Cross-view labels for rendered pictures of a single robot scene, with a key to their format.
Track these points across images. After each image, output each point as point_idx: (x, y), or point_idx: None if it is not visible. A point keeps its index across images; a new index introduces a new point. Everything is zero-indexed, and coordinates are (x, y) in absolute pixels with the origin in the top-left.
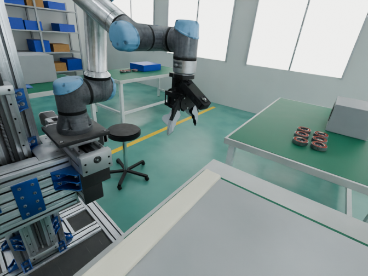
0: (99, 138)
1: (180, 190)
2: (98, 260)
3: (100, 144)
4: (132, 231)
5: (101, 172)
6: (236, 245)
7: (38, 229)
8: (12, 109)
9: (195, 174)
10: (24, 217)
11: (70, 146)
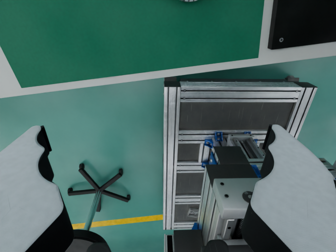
0: (181, 245)
1: (113, 75)
2: (301, 51)
3: (228, 227)
4: (240, 59)
5: (224, 176)
6: None
7: (250, 157)
8: None
9: (51, 90)
10: None
11: None
